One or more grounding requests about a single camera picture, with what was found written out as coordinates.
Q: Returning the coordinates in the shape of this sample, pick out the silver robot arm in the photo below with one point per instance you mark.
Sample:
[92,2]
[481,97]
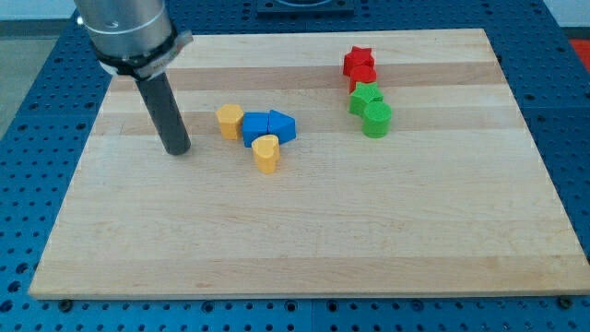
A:
[134,38]

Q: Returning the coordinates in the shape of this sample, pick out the wooden board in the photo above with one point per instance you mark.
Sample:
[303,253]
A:
[455,201]

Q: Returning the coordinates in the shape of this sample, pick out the yellow hexagon block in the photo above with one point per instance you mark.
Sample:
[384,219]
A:
[230,117]

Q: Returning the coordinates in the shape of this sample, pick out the yellow heart block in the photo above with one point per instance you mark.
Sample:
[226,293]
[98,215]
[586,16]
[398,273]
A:
[266,151]

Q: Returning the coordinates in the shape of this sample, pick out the blue triangle block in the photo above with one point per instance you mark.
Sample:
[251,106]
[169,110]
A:
[282,126]

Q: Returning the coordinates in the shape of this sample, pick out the blue cube block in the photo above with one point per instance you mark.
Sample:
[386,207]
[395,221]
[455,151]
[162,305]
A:
[254,125]

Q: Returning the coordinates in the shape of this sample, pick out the green cylinder block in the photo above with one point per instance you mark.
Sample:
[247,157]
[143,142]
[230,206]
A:
[376,118]

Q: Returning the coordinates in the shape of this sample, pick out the green star block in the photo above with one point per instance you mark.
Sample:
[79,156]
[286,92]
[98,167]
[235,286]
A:
[362,95]

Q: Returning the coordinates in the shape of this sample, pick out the red cylinder block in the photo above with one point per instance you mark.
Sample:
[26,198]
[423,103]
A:
[363,74]

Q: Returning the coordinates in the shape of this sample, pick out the red star block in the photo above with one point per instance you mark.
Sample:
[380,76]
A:
[357,56]

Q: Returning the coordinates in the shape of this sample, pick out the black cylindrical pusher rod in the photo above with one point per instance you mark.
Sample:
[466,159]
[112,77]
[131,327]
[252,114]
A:
[164,113]

